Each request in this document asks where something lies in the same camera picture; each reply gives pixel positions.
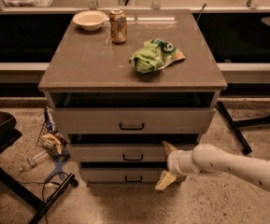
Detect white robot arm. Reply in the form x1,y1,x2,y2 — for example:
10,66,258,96
155,141,270,192

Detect orange soda can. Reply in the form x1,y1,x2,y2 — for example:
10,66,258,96
109,8,127,44

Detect grey drawer cabinet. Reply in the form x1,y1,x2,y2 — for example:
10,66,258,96
37,8,228,187

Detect white bowl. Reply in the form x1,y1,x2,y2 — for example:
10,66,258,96
73,10,107,31

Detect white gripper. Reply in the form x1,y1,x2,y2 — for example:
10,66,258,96
155,141,197,190

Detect green chip bag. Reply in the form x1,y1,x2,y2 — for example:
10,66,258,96
129,38,186,74

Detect black chair left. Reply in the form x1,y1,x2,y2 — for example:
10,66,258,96
0,111,44,210

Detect black floor bar left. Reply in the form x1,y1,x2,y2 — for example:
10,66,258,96
28,172,78,224

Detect black stand leg right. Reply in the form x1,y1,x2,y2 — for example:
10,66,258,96
217,102,270,155

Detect wire basket with snacks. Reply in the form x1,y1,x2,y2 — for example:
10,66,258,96
36,106,68,158

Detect black cable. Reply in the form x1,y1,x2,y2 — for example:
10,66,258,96
16,171,70,224

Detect grey drawer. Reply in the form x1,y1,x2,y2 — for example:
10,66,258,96
79,168,163,185
52,108,215,134
67,144,166,162

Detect clear plastic bottle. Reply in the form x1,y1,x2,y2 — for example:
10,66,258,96
20,151,50,173

